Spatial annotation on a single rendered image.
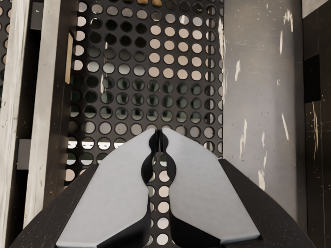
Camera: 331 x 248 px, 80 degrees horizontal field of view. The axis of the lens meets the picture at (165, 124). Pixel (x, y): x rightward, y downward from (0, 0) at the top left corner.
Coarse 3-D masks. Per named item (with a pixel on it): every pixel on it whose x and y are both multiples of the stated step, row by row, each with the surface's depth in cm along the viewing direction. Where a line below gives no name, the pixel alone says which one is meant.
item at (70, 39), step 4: (68, 36) 31; (68, 40) 31; (72, 40) 33; (68, 44) 31; (68, 48) 31; (68, 52) 31; (68, 56) 31; (68, 60) 32; (68, 64) 32; (68, 68) 32; (68, 72) 32; (68, 76) 32; (68, 80) 32
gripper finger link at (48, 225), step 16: (80, 176) 9; (64, 192) 8; (80, 192) 8; (48, 208) 7; (64, 208) 7; (32, 224) 7; (48, 224) 7; (64, 224) 7; (16, 240) 6; (32, 240) 6; (48, 240) 6
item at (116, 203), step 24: (144, 144) 11; (120, 168) 9; (144, 168) 10; (96, 192) 8; (120, 192) 8; (144, 192) 8; (72, 216) 7; (96, 216) 7; (120, 216) 7; (144, 216) 7; (72, 240) 6; (96, 240) 6; (120, 240) 6; (144, 240) 7
